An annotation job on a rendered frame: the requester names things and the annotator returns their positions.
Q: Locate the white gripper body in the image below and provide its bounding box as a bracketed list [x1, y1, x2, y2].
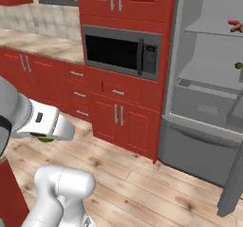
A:
[51, 113, 77, 142]

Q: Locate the green lime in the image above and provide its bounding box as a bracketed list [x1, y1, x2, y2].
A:
[37, 136, 55, 143]

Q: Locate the grey open fridge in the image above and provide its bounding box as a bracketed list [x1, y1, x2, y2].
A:
[157, 0, 243, 218]

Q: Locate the glass fridge shelf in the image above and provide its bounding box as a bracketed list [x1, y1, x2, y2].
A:
[177, 61, 243, 92]
[182, 17, 243, 38]

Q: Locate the grey fridge door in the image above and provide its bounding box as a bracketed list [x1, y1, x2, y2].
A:
[216, 135, 243, 218]

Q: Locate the red raw meat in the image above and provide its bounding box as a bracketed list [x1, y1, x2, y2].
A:
[227, 19, 243, 34]

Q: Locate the red base cupboard door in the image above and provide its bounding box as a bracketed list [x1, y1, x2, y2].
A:
[119, 100, 159, 161]
[0, 47, 28, 92]
[26, 53, 61, 109]
[91, 93, 120, 143]

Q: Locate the wide red drawer front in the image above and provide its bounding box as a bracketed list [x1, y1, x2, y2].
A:
[100, 78, 142, 105]

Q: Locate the red counter cabinet side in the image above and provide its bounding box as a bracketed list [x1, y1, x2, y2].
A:
[0, 159, 31, 227]

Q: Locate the grey built-in microwave oven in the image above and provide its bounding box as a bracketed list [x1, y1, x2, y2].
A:
[81, 24, 162, 82]

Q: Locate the grey freezer drawer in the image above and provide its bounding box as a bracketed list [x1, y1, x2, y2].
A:
[158, 114, 243, 187]

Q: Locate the clear crisper drawer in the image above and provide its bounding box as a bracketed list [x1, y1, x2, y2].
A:
[171, 84, 239, 124]
[229, 90, 243, 129]

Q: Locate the silver drawer handle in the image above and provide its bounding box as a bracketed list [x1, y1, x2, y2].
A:
[72, 91, 87, 99]
[69, 70, 85, 78]
[111, 89, 125, 97]
[75, 109, 90, 117]

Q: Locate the dark microwave door handle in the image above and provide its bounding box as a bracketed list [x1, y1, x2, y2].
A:
[136, 37, 144, 77]

